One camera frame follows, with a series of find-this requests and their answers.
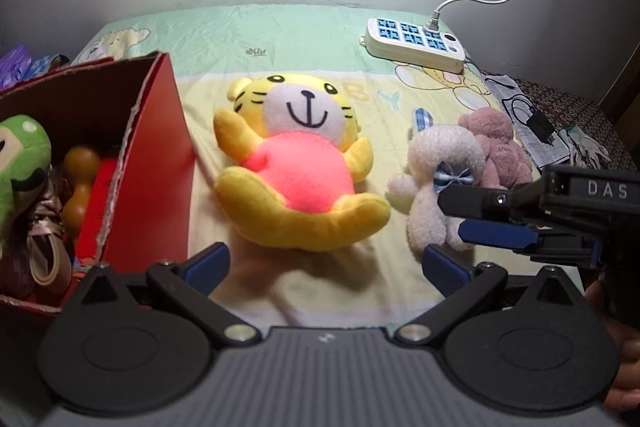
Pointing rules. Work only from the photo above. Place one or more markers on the brown wooden furniture panel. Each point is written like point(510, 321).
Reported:
point(625, 97)

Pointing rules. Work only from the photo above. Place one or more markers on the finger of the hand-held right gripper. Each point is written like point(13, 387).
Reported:
point(500, 236)
point(480, 202)

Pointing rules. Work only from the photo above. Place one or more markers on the brown wooden gourd toy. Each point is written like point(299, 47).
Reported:
point(80, 167)

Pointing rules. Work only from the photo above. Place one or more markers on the pink bear plush toy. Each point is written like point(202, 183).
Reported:
point(500, 147)

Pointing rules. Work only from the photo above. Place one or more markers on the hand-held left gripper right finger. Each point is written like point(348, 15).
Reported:
point(442, 268)

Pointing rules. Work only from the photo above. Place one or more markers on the red cardboard box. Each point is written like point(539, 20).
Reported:
point(160, 187)

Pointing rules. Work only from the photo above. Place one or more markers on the blue checkered cloth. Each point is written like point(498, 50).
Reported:
point(45, 64)

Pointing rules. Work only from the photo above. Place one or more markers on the pastel printed bed sheet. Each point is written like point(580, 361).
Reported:
point(300, 37)

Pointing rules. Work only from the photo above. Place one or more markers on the white bunny plush toy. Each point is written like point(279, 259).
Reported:
point(445, 147)

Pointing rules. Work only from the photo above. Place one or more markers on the black charger on paper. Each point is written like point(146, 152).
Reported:
point(500, 89)

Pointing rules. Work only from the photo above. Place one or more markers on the beige satin ribbon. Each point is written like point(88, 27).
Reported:
point(47, 267)

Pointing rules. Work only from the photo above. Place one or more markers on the purple packet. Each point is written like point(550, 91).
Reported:
point(15, 67)

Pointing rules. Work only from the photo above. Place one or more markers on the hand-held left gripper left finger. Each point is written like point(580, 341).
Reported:
point(207, 263)

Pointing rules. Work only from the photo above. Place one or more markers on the person's right hand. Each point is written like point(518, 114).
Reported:
point(625, 387)

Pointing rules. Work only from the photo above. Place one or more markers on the dark patterned cloth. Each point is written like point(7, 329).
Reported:
point(565, 102)

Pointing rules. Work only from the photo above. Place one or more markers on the white gloves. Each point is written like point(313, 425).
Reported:
point(585, 147)

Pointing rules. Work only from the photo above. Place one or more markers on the green plush toy black antennae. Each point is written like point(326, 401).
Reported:
point(25, 147)

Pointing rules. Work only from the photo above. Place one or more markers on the yellow tiger plush toy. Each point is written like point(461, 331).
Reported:
point(295, 172)

